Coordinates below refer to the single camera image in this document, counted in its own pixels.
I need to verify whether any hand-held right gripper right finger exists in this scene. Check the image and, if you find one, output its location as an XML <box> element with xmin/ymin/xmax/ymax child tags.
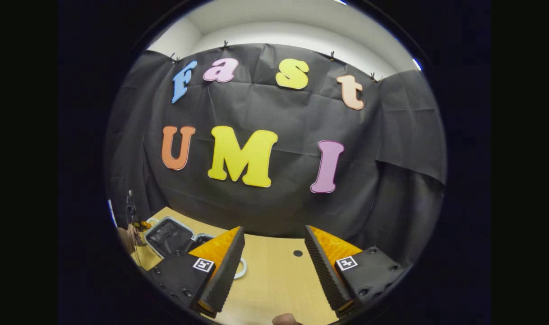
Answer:
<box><xmin>304</xmin><ymin>225</ymin><xmax>408</xmax><ymax>319</ymax></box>

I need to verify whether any light blue suitcase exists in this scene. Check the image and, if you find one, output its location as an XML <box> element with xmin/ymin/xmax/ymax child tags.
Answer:
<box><xmin>143</xmin><ymin>216</ymin><xmax>248</xmax><ymax>280</ymax></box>

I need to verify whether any black backdrop cloth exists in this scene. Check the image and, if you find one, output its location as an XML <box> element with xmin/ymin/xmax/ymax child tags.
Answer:
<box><xmin>104</xmin><ymin>43</ymin><xmax>447</xmax><ymax>267</ymax></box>

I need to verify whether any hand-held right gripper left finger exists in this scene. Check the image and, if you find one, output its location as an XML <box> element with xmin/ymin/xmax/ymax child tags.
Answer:
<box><xmin>147</xmin><ymin>226</ymin><xmax>246</xmax><ymax>319</ymax></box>

